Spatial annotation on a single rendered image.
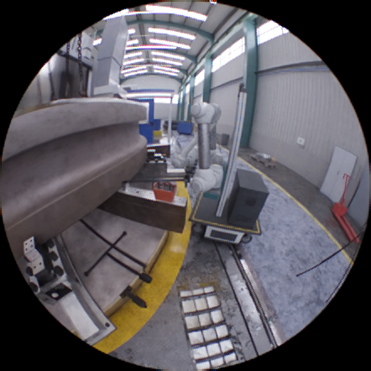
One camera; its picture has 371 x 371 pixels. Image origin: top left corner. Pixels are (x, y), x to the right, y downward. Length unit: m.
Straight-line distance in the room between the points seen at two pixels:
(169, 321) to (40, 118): 1.79
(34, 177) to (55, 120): 0.43
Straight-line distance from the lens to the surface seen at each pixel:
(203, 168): 1.10
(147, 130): 6.35
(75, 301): 1.17
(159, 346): 1.44
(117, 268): 1.29
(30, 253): 1.09
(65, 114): 1.04
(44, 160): 1.15
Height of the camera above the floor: 1.41
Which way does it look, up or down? 29 degrees down
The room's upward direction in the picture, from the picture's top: 5 degrees clockwise
